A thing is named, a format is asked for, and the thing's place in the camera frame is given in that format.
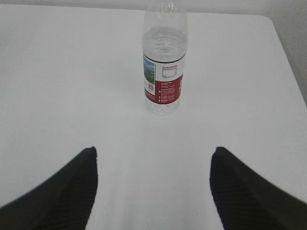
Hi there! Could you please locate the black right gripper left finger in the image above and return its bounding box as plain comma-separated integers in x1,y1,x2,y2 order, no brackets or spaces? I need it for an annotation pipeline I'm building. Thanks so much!
0,147,98,230

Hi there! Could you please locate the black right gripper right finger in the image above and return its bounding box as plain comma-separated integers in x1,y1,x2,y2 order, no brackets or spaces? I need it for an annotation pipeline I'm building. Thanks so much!
209,147,307,230

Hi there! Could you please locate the clear plastic water bottle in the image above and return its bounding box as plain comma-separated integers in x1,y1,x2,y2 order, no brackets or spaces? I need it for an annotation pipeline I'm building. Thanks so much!
142,0,188,115

